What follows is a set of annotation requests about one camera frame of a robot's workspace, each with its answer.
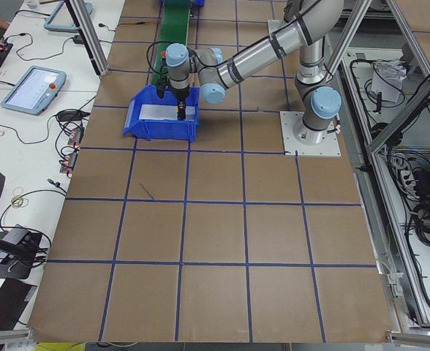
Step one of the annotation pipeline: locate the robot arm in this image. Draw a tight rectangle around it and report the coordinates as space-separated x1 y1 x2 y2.
156 0 344 146

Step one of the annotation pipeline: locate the blue source bin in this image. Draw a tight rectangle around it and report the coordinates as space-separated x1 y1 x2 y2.
123 86 200 142

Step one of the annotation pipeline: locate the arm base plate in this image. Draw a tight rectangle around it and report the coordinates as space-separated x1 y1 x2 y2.
279 111 341 157
267 20 295 38

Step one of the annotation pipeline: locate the aluminium frame rail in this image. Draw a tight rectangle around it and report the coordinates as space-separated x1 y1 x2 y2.
331 1 430 333

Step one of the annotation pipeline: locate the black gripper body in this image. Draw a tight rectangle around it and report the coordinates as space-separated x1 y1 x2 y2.
156 75 190 99

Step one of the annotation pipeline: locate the black monitor stand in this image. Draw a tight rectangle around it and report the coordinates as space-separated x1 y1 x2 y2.
0 156 51 330

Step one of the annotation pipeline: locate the green conveyor belt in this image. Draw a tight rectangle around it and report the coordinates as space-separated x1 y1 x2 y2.
152 0 192 85

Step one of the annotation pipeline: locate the teach pendant tablet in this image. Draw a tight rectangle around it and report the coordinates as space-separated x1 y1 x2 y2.
1 66 67 116

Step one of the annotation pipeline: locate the aluminium frame post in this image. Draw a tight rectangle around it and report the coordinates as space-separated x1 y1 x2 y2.
64 0 109 77

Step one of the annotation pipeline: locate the black power adapter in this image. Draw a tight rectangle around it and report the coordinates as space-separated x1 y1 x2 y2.
72 35 84 45

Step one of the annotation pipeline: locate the red black wire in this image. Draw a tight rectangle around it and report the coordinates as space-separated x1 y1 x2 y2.
114 20 162 29

